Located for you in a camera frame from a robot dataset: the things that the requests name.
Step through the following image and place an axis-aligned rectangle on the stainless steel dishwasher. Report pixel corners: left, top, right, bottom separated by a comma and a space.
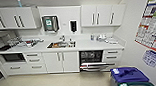
78, 49, 118, 75

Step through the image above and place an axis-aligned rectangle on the small chrome sink pump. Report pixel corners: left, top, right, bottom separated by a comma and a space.
68, 37, 73, 43

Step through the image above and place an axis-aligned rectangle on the dish soap bottle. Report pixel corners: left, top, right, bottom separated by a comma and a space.
90, 33, 95, 42

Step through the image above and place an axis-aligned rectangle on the stainless steel sink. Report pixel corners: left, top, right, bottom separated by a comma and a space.
46, 40, 77, 50

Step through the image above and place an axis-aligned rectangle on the chrome faucet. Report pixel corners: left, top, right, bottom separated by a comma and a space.
59, 34, 67, 44

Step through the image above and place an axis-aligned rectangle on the small white bottle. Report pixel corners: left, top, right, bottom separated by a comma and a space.
95, 34, 99, 41

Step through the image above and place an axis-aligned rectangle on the white base cabinet door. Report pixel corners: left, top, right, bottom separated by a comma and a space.
42, 50, 65, 74
60, 50, 81, 74

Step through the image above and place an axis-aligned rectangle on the stack of white plates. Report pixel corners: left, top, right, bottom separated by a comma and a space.
97, 33, 108, 42

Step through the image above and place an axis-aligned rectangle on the white towel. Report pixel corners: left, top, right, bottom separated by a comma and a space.
105, 37, 119, 45

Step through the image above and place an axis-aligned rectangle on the steel paper towel dispenser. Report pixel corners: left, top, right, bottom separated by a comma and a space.
41, 15, 61, 33

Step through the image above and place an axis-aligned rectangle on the white dish rack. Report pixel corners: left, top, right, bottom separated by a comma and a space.
22, 37, 45, 49

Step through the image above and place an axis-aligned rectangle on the blue plastic bin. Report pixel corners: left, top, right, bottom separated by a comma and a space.
109, 66, 151, 86

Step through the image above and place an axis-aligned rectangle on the built-in black microwave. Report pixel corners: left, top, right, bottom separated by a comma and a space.
0, 52, 27, 65

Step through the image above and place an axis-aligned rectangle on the wide white drawer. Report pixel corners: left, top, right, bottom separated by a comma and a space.
3, 62, 30, 77

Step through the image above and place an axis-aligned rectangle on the pale blue spray bottle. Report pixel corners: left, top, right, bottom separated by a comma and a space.
16, 0, 24, 8

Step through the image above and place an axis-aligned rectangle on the green lid waste bin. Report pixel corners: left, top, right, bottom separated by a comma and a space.
116, 80, 156, 86

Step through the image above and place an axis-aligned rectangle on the blue bin sign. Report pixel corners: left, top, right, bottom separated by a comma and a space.
141, 48, 156, 69

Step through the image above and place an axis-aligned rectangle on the black wall soap dispenser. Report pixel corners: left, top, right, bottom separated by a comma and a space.
69, 19, 79, 33

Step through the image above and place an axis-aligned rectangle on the white wall cabinet door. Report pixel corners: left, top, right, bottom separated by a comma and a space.
80, 4, 98, 28
108, 3, 127, 27
95, 4, 113, 27

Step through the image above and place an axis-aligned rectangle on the white drawer black handle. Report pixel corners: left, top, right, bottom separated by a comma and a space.
24, 56, 46, 65
101, 54, 123, 63
27, 62, 48, 75
109, 61, 121, 71
23, 51, 45, 59
102, 48, 124, 57

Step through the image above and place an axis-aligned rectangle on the white wall cabinet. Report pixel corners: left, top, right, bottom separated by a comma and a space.
0, 5, 40, 32

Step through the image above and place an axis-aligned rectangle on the colourful wall poster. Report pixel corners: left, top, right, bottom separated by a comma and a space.
142, 0, 156, 19

